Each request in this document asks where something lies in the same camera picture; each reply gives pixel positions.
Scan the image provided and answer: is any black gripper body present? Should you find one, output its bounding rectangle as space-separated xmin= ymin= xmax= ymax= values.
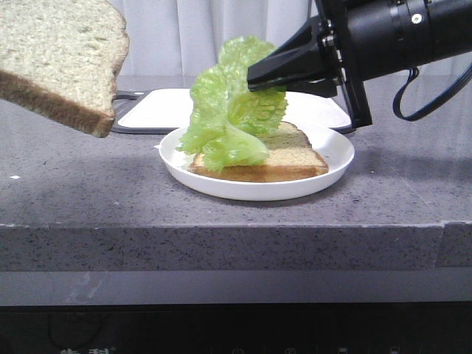
xmin=315 ymin=1 xmax=372 ymax=128

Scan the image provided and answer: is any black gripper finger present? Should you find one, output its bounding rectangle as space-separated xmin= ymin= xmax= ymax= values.
xmin=286 ymin=79 xmax=339 ymax=98
xmin=247 ymin=16 xmax=327 ymax=91

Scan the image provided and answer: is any green lettuce leaf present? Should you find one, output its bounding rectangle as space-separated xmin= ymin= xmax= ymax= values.
xmin=179 ymin=36 xmax=288 ymax=172

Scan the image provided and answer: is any toasted bread slice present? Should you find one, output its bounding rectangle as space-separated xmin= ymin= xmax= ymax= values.
xmin=188 ymin=122 xmax=329 ymax=183
xmin=1 ymin=1 xmax=129 ymax=138

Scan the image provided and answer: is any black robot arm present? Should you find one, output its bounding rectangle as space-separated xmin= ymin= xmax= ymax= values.
xmin=247 ymin=1 xmax=471 ymax=132

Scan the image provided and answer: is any white round plate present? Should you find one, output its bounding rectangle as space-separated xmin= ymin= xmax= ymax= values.
xmin=159 ymin=126 xmax=355 ymax=201

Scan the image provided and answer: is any black appliance front panel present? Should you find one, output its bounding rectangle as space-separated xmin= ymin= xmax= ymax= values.
xmin=1 ymin=302 xmax=471 ymax=353

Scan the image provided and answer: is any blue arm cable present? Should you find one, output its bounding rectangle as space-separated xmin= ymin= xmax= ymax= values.
xmin=392 ymin=60 xmax=472 ymax=122

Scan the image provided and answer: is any white cutting board black handle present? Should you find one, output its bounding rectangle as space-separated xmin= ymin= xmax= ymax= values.
xmin=111 ymin=88 xmax=353 ymax=134

